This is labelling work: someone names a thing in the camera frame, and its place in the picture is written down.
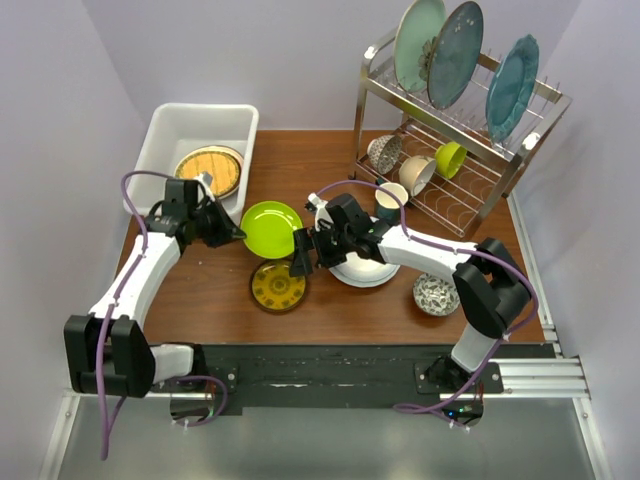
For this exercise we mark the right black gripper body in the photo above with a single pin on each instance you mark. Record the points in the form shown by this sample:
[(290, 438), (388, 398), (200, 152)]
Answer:
[(338, 240)]

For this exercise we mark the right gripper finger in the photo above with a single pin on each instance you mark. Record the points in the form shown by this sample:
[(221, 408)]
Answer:
[(322, 258), (301, 264)]

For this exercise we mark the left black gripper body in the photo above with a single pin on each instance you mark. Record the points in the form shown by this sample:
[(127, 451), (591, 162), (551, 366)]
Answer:
[(203, 217)]

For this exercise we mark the yellow black patterned plate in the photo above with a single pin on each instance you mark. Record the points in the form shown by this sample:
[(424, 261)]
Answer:
[(274, 290)]

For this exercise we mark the lime green plate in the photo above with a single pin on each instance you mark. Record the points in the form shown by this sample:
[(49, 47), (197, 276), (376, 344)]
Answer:
[(269, 227)]

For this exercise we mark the woven bamboo plate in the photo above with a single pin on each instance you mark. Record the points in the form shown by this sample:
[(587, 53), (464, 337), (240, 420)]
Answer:
[(220, 167)]

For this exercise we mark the cream leaf pattern plate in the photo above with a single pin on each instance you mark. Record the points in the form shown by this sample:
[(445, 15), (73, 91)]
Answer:
[(240, 160)]

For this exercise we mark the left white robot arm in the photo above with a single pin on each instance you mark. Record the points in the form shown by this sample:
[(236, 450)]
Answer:
[(106, 349)]

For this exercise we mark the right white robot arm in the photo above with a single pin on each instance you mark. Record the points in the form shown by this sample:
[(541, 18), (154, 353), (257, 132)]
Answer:
[(490, 286)]

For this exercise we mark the white plastic bin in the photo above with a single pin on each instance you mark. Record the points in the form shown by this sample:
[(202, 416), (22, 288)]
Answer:
[(184, 140)]

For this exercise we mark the white blue-rimmed deep plate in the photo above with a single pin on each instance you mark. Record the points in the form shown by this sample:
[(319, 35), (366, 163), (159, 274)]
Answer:
[(363, 273)]

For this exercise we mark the dark green mug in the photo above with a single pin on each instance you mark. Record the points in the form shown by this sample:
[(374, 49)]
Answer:
[(389, 199)]

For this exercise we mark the cream bowl in rack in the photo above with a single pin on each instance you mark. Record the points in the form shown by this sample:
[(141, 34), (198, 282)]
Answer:
[(416, 172)]

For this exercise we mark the patterned bowl in rack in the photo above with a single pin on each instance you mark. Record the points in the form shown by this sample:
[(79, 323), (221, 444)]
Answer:
[(383, 152)]

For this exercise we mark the black white patterned bowl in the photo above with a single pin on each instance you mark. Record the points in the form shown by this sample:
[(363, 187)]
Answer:
[(435, 296)]

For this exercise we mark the metal dish rack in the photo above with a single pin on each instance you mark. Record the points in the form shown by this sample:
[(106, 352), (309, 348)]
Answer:
[(490, 170)]

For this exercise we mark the lime green bowl in rack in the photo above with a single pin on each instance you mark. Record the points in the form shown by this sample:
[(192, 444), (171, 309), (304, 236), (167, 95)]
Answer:
[(449, 159)]

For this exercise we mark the mint green plate in rack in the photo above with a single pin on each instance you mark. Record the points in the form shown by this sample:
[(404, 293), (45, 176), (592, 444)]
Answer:
[(420, 25)]

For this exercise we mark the blue-grey speckled plate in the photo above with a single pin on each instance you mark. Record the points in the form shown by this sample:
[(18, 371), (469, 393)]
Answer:
[(454, 55)]

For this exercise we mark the teal scalloped plate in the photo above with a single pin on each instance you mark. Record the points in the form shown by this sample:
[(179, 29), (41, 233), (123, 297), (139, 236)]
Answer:
[(511, 88)]

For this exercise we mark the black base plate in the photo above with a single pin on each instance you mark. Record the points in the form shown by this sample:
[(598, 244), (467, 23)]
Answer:
[(331, 376)]

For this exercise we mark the aluminium rail frame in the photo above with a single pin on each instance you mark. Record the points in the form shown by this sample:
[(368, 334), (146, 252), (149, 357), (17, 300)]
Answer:
[(554, 432)]

